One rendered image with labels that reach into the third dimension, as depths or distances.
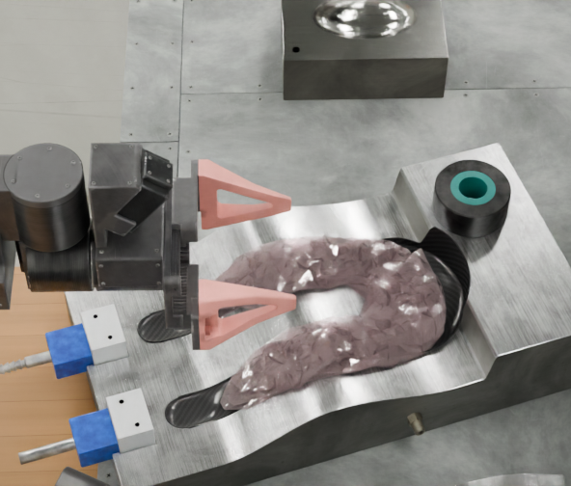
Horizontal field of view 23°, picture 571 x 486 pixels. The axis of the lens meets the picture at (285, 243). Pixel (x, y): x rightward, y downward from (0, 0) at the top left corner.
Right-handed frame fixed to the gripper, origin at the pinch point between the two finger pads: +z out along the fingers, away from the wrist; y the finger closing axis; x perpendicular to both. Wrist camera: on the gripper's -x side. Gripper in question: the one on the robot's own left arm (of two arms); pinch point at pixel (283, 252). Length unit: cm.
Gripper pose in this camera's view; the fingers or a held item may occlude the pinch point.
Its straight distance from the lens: 109.6
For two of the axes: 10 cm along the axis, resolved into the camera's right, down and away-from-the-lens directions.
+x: -0.2, 6.2, 7.9
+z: 10.0, -0.1, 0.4
